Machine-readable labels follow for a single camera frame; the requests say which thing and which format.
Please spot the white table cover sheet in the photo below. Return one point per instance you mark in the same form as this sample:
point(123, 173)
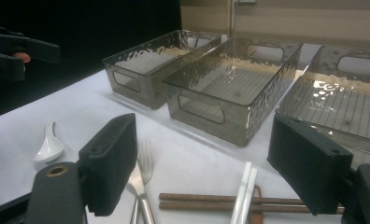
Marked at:
point(189, 161)

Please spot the white chopstick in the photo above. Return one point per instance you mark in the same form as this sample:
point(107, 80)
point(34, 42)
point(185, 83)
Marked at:
point(242, 193)
point(250, 193)

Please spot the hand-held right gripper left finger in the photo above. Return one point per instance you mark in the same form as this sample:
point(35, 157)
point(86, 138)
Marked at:
point(108, 165)

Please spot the white ceramic spoon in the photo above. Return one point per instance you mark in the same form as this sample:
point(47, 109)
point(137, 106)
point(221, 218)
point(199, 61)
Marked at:
point(50, 147)

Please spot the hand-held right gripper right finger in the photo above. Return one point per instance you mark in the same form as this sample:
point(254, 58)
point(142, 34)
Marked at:
point(307, 165)

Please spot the smoky clear plastic bin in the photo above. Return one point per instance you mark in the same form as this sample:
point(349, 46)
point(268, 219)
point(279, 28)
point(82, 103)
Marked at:
point(149, 62)
point(236, 84)
point(342, 102)

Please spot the black curtain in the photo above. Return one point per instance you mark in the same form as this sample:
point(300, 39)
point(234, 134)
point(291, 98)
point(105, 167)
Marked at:
point(96, 31)

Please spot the light wooden desk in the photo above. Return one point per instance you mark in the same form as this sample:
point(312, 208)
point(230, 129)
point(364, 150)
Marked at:
point(298, 21)

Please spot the brown wooden chopstick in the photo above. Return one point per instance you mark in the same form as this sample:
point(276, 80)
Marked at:
point(205, 197)
point(205, 206)

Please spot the reddish brown wooden spoon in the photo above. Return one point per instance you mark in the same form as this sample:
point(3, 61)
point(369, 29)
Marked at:
point(256, 217)

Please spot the silver metal fork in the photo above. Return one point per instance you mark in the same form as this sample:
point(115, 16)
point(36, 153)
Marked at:
point(145, 155)

